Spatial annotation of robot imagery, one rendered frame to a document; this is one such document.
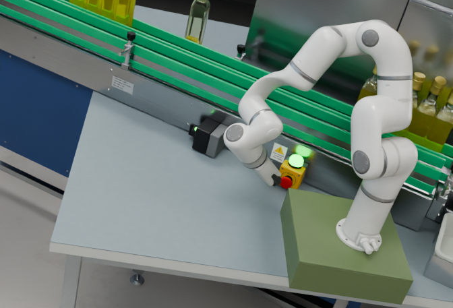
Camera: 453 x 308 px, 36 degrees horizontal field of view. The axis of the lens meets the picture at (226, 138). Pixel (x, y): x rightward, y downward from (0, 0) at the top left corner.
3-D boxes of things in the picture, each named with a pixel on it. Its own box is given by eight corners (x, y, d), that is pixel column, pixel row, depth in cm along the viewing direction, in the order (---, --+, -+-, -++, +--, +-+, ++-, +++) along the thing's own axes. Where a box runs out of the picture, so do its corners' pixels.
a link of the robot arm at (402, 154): (406, 199, 181) (430, 148, 172) (369, 207, 173) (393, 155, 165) (381, 176, 187) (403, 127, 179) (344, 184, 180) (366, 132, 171)
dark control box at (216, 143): (224, 148, 226) (229, 127, 221) (214, 160, 219) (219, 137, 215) (201, 138, 228) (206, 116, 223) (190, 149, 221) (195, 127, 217)
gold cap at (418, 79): (421, 87, 209) (427, 75, 206) (418, 91, 206) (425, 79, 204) (410, 83, 210) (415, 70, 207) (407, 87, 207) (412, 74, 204)
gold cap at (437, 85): (442, 89, 207) (447, 79, 203) (439, 96, 204) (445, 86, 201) (431, 84, 207) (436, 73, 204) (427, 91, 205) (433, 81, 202)
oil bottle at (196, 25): (200, 54, 249) (215, -16, 234) (195, 60, 244) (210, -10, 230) (185, 48, 249) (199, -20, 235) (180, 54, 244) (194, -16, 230)
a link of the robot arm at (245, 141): (261, 96, 182) (280, 119, 176) (276, 116, 191) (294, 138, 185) (216, 133, 183) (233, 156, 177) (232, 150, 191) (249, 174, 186)
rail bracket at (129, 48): (133, 70, 229) (139, 34, 222) (121, 78, 223) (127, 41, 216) (122, 65, 230) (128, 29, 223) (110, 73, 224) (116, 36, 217)
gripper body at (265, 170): (231, 153, 193) (247, 170, 202) (254, 174, 187) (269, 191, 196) (251, 133, 194) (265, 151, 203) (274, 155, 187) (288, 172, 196)
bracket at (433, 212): (441, 205, 214) (450, 187, 211) (436, 222, 207) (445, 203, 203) (430, 200, 215) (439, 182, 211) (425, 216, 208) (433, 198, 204)
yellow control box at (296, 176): (302, 182, 220) (309, 164, 216) (294, 194, 214) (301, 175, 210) (282, 173, 221) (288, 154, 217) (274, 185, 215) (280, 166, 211)
